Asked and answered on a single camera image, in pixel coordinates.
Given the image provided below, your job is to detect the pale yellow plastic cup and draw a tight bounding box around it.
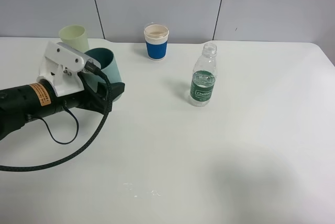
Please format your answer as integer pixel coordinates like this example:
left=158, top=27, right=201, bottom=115
left=59, top=25, right=90, bottom=53

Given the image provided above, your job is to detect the teal blue plastic cup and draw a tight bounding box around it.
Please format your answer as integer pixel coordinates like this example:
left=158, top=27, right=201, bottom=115
left=83, top=48, right=123, bottom=92

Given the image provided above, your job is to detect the black braided left cable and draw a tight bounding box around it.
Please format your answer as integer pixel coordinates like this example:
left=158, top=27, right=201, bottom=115
left=0, top=61, right=113, bottom=172

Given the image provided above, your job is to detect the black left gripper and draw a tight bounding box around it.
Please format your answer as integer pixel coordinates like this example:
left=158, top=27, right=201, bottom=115
left=1, top=79, right=125, bottom=139

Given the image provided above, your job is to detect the clear green-label water bottle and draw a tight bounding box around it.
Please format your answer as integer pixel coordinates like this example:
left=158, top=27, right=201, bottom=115
left=189, top=42, right=217, bottom=107

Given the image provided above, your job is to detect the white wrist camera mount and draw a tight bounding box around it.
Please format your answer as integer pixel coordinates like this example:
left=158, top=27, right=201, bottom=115
left=37, top=41, right=101, bottom=97

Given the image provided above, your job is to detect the blue sleeved white paper cup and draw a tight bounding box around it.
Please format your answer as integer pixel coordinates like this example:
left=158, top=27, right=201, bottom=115
left=143, top=23, right=169, bottom=61

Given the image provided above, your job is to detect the thin black left cable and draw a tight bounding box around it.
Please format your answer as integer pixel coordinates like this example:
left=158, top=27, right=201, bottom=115
left=26, top=103, right=80, bottom=145

